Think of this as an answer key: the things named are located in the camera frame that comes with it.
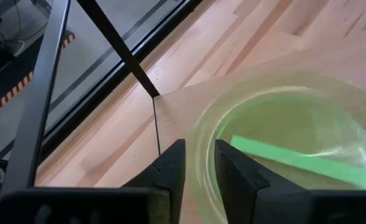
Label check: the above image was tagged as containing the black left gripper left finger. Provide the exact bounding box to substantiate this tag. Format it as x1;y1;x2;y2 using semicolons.
122;139;187;224

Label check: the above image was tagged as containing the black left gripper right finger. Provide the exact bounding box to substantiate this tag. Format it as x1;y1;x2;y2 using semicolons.
214;139;314;224

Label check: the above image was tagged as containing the green translucent plastic plate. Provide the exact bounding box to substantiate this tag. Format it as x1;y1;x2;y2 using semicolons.
185;73;366;224

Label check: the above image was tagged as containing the black orange hazard tape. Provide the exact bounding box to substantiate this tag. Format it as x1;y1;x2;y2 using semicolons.
0;30;76;124

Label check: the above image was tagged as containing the wooden shelf with black frame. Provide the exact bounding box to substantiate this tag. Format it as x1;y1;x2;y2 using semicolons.
75;0;366;224

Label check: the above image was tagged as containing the black aluminium table frame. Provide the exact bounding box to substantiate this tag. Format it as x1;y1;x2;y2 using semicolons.
0;0;204;200

